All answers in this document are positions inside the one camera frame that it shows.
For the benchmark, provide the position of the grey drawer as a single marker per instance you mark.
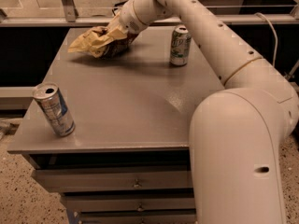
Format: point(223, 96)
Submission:
point(113, 179)
point(146, 217)
point(129, 202)

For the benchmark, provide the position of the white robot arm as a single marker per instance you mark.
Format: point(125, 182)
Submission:
point(235, 133)

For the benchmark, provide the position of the metal window railing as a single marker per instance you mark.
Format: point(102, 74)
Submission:
point(21, 13)

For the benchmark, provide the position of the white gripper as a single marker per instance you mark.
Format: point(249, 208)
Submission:
point(128, 20)

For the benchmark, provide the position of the bottom grey drawer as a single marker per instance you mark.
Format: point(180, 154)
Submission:
point(146, 217)

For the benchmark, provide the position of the grey drawer cabinet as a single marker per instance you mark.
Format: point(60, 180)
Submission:
point(132, 110)

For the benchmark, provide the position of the brown chip bag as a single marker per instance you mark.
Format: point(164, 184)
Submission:
point(111, 41)

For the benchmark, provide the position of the top grey drawer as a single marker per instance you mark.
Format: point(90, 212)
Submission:
point(113, 179)

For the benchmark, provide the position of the green soda can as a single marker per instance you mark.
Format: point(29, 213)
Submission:
point(180, 46)

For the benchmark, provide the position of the middle grey drawer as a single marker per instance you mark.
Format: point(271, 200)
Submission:
point(129, 202)

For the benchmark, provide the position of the silver blue energy drink can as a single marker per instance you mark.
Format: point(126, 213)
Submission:
point(52, 103)

